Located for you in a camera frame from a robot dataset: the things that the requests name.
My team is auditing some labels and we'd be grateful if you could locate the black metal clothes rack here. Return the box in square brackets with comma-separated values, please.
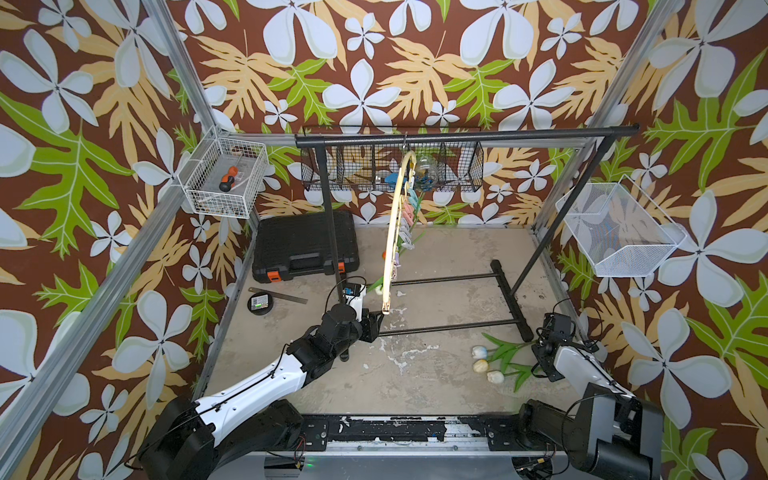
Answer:
[295, 124, 642, 363]

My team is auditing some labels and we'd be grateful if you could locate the cream clip hanger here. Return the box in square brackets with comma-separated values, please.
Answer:
[381, 150, 416, 315]

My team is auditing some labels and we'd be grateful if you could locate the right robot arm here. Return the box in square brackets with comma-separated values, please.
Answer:
[516, 312, 664, 479]

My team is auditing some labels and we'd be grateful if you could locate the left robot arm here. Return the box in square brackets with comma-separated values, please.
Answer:
[136, 304, 384, 479]

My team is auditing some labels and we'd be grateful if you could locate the metal ruler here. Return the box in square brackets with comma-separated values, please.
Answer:
[248, 287, 308, 305]

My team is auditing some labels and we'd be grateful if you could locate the round black digital scale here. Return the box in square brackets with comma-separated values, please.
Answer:
[247, 292, 274, 316]

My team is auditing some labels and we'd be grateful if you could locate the black plastic tool case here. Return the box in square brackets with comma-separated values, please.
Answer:
[252, 210, 360, 284]

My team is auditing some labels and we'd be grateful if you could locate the white mesh basket right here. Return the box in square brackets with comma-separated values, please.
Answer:
[556, 175, 688, 278]

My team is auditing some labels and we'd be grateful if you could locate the clear plastic jar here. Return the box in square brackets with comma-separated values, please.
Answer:
[414, 155, 439, 192]

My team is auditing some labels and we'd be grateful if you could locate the red black screwdriver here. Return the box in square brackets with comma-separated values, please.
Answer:
[219, 166, 239, 193]

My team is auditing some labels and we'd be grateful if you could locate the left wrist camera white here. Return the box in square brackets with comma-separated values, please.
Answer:
[343, 282, 367, 322]

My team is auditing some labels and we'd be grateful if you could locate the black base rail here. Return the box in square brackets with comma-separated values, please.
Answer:
[247, 413, 570, 452]

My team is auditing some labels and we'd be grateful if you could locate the black wire wall basket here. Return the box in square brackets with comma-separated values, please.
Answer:
[296, 134, 484, 193]

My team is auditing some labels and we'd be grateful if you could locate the white wire basket left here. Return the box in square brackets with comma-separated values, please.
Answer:
[179, 128, 269, 219]

